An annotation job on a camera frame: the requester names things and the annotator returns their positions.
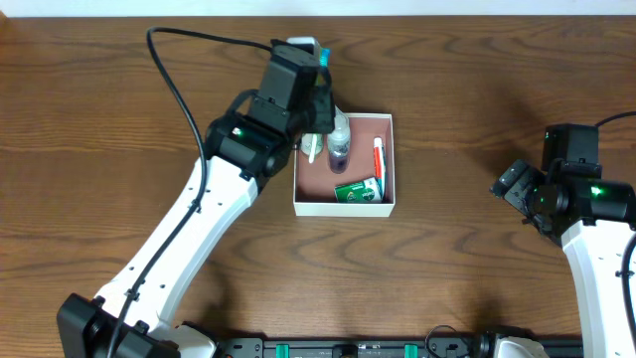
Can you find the red green Colgate toothpaste tube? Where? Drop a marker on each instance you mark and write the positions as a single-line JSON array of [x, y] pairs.
[[380, 164]]

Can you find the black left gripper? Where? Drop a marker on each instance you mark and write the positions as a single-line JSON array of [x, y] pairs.
[[321, 114]]

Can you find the white box with red interior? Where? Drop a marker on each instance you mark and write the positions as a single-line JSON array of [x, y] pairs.
[[314, 182]]

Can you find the white leaf-print lotion tube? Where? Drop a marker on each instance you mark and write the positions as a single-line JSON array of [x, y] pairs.
[[306, 143]]

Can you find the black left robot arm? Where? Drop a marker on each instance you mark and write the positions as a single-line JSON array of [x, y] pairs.
[[132, 315]]

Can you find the clear pump spray bottle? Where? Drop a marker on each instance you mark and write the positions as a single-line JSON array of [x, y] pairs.
[[339, 142]]

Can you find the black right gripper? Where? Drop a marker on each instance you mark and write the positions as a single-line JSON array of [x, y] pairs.
[[513, 184]]

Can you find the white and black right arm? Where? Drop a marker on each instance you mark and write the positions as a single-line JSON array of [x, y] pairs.
[[593, 222]]

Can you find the green and white toothbrush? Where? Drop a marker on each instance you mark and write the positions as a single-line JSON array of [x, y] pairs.
[[324, 60]]

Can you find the green and white soap packet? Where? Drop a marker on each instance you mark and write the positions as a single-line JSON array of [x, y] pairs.
[[366, 191]]

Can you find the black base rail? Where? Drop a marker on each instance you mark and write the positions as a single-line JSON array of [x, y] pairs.
[[266, 348]]

